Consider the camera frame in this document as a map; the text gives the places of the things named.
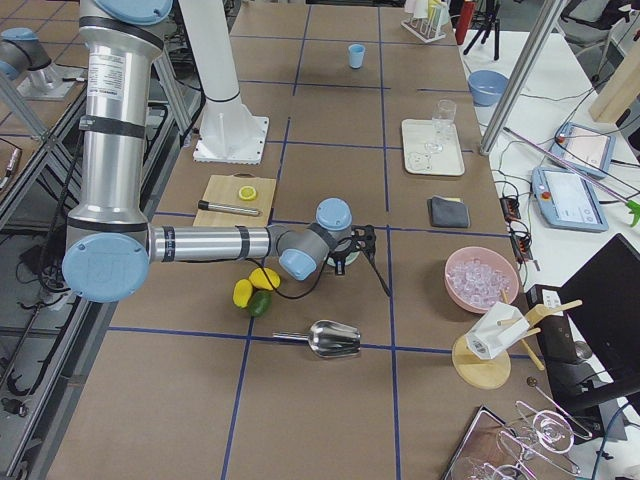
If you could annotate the blue teach pendant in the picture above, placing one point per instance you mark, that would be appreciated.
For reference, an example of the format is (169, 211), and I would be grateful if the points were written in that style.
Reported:
(585, 148)
(566, 201)

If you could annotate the white paper carton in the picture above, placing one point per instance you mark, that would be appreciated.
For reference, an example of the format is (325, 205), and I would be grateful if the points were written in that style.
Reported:
(497, 330)

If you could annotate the wooden cutting board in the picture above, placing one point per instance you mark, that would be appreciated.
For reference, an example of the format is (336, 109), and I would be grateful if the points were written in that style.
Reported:
(226, 189)

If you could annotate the cream bear tray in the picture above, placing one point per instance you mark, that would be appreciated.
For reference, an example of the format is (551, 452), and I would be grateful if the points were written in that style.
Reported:
(415, 134)

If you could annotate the blue bowl with fork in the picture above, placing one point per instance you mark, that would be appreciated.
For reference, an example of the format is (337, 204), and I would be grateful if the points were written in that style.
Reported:
(487, 87)

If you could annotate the light blue plastic cup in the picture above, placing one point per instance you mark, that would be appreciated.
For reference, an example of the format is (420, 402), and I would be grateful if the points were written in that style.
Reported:
(356, 54)

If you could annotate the green lime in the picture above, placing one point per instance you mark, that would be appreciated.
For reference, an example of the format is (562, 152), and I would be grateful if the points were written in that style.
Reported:
(259, 303)

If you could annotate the pink bowl with ice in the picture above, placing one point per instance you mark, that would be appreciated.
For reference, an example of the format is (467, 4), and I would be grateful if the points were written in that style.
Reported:
(476, 278)

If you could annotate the far blue teach pendant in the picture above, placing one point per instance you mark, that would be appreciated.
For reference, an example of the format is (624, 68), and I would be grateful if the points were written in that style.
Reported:
(585, 148)

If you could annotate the grey folded cloth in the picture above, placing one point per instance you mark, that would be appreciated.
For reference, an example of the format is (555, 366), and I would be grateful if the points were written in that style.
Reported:
(448, 213)

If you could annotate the clear wine glass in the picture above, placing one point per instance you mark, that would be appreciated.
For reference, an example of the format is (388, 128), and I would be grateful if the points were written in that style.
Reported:
(442, 121)

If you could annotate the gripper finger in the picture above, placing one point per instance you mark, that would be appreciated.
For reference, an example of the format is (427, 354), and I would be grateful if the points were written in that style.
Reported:
(340, 267)

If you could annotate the black tripod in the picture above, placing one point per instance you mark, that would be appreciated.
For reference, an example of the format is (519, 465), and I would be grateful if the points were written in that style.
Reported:
(490, 24)

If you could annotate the lemon half slice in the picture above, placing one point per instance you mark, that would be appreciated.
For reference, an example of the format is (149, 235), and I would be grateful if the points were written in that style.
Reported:
(247, 193)

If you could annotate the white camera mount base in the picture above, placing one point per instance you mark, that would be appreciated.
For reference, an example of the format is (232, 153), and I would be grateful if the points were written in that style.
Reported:
(229, 132)

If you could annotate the black tray with glasses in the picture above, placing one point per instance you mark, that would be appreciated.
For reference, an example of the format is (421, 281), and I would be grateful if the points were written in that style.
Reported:
(534, 445)

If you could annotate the metal cylinder tool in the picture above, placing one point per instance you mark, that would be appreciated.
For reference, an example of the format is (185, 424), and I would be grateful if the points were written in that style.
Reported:
(228, 209)

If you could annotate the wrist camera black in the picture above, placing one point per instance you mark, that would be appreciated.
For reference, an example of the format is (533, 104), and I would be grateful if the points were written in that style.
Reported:
(364, 239)

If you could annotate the yellow lemon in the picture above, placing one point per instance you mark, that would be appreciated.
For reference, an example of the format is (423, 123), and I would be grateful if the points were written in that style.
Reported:
(264, 278)
(242, 293)

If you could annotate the aluminium frame post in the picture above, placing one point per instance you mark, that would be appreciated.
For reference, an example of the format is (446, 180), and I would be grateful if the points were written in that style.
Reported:
(543, 25)

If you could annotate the wooden mug tree stand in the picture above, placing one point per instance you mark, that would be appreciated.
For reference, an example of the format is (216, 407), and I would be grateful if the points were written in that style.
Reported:
(492, 374)

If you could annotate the white wire cup rack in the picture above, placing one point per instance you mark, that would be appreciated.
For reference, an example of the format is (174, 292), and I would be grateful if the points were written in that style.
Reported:
(426, 19)

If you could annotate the near blue teach pendant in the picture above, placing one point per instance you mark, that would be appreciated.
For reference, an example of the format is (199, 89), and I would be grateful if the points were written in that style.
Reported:
(566, 201)

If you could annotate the green ceramic bowl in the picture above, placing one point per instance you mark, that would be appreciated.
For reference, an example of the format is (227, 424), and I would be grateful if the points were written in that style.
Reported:
(350, 259)

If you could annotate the metal ice scoop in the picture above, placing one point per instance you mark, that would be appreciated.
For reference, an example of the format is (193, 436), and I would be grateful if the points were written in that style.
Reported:
(328, 339)

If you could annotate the black monitor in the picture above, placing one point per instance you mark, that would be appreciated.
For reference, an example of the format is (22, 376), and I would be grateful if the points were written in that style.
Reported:
(608, 320)

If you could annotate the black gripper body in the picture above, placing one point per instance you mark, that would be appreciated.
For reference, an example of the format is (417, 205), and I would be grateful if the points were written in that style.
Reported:
(339, 256)

